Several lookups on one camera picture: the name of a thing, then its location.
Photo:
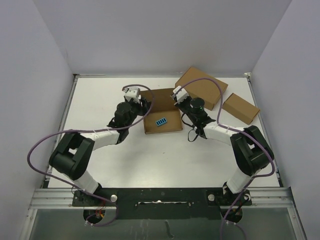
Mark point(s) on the small closed cardboard box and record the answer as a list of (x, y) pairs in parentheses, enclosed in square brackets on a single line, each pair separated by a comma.
[(240, 108)]

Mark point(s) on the aluminium table frame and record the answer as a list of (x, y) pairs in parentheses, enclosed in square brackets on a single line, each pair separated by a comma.
[(152, 148)]

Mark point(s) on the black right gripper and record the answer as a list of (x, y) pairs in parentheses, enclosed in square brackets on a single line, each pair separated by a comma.
[(179, 105)]

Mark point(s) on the large closed cardboard box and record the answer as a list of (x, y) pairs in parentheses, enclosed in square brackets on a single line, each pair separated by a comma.
[(205, 89)]

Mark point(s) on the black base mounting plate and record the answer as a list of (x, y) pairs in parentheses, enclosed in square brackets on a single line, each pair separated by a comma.
[(163, 203)]

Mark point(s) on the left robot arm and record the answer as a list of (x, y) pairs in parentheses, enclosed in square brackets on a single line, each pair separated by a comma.
[(72, 154)]

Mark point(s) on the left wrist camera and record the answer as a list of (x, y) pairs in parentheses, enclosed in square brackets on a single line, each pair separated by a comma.
[(132, 94)]

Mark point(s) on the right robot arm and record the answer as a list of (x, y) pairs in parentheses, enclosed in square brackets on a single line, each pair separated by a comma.
[(251, 150)]

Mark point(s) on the small blue block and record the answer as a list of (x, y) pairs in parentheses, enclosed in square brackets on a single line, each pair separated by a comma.
[(161, 122)]

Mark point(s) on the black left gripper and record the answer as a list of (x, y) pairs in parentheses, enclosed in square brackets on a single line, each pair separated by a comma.
[(143, 105)]

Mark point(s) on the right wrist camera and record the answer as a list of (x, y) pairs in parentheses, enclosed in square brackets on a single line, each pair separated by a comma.
[(179, 94)]

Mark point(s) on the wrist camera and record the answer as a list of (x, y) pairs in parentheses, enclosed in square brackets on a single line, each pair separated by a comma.
[(132, 94), (179, 94)]

